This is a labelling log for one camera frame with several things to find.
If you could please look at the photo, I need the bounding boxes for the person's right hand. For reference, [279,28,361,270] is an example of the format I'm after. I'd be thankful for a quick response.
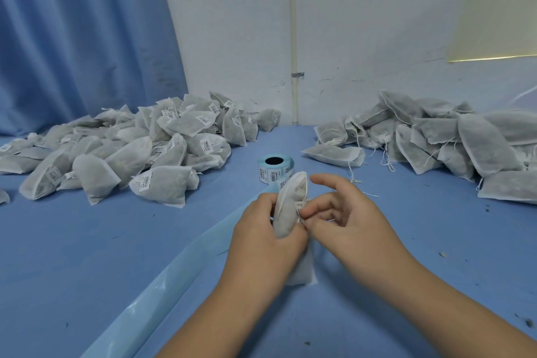
[299,172,418,289]

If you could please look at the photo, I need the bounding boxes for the person's left hand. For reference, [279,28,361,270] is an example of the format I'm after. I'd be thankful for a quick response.
[220,192,310,298]

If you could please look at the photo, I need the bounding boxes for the white sachet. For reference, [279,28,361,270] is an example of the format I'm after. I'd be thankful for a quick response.
[272,171,319,288]

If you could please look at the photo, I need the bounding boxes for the blue label roll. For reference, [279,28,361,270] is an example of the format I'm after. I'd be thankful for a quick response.
[81,154,296,358]

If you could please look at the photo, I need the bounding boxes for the pile of unlabelled herb bags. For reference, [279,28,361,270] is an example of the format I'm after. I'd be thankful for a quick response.
[300,89,537,206]

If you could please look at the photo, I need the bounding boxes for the pile of labelled herb bags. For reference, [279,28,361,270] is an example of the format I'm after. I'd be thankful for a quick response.
[0,91,283,209]

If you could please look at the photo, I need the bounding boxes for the person's right forearm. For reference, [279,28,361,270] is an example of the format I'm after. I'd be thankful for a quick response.
[381,261,537,358]

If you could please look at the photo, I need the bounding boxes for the blue curtain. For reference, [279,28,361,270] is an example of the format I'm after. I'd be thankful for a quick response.
[0,0,190,137]

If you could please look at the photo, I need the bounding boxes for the white wall pipe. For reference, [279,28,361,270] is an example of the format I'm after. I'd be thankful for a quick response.
[289,0,300,126]

